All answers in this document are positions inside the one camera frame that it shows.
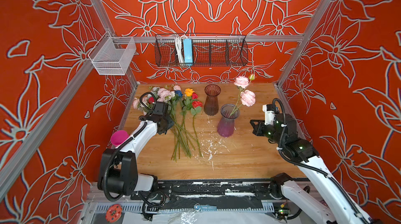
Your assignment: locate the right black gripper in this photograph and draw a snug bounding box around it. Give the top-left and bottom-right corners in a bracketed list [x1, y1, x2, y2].
[249, 118, 288, 147]

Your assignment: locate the red rose stem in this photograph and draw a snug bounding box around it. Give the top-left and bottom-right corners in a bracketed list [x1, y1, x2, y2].
[190, 93, 203, 157]

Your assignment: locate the pink double rose stem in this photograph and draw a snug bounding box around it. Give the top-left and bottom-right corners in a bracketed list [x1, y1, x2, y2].
[229, 73, 256, 116]

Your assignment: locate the purple ribbed glass vase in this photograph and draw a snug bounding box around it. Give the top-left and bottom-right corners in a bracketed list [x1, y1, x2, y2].
[217, 104, 240, 137]

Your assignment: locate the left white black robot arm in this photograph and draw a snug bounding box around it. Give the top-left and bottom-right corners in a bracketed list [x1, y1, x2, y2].
[97, 101, 174, 202]

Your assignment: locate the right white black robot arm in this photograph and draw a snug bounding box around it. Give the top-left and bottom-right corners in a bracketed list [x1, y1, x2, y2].
[250, 98, 374, 224]

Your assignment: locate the brown ribbed glass vase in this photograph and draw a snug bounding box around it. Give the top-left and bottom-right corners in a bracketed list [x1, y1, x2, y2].
[204, 84, 221, 116]

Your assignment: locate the pink rose bunch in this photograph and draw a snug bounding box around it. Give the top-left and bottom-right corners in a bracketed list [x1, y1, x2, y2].
[133, 85, 196, 161]

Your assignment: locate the blue rose stem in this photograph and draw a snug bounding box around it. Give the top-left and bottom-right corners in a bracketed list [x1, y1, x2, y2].
[174, 90, 183, 98]

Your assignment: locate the orange rose stem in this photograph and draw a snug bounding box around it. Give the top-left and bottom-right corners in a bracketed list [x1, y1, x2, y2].
[181, 88, 194, 126]

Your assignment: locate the pink plastic cup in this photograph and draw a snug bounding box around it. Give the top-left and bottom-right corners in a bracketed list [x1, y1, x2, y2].
[110, 130, 129, 146]

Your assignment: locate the light blue box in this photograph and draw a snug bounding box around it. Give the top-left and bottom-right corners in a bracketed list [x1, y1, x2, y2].
[183, 38, 193, 66]

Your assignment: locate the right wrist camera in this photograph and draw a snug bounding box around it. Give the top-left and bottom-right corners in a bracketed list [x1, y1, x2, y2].
[262, 104, 276, 125]

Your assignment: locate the clear plastic wall bin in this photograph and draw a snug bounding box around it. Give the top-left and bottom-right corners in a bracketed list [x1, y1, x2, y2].
[88, 32, 137, 76]

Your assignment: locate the white cable bundle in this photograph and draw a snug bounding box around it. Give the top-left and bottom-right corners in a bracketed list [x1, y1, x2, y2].
[174, 35, 185, 65]

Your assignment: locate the black wire wall basket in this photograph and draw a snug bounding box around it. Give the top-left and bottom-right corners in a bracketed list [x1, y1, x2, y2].
[155, 34, 249, 67]

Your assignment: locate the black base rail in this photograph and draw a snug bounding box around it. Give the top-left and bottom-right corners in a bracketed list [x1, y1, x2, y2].
[131, 179, 289, 212]

